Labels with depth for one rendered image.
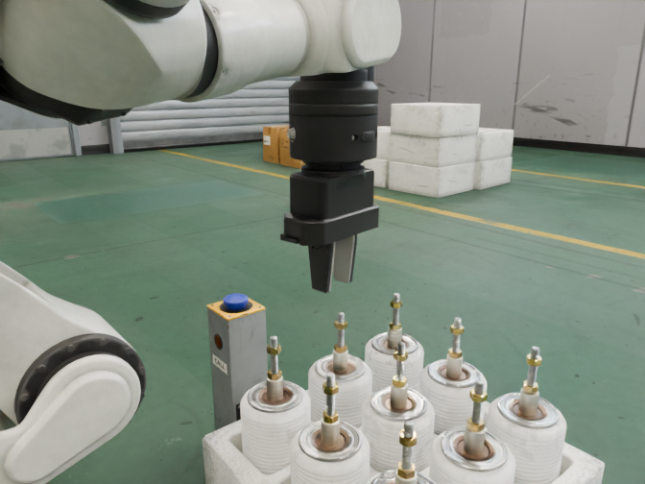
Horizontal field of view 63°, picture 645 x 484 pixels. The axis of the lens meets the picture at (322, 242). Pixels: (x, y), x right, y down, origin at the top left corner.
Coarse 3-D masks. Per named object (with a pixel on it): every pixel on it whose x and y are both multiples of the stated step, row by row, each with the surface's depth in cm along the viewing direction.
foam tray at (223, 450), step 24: (216, 432) 76; (240, 432) 76; (216, 456) 72; (240, 456) 71; (576, 456) 71; (216, 480) 73; (240, 480) 67; (264, 480) 66; (288, 480) 67; (576, 480) 66; (600, 480) 70
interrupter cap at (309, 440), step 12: (300, 432) 64; (312, 432) 64; (348, 432) 64; (300, 444) 62; (312, 444) 62; (348, 444) 62; (360, 444) 62; (312, 456) 60; (324, 456) 60; (336, 456) 60; (348, 456) 60
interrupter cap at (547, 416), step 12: (504, 396) 71; (516, 396) 71; (504, 408) 69; (516, 408) 69; (540, 408) 69; (552, 408) 69; (516, 420) 66; (528, 420) 66; (540, 420) 66; (552, 420) 66
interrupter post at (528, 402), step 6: (522, 390) 68; (522, 396) 68; (528, 396) 67; (534, 396) 67; (522, 402) 68; (528, 402) 67; (534, 402) 67; (522, 408) 68; (528, 408) 67; (534, 408) 67; (528, 414) 68; (534, 414) 68
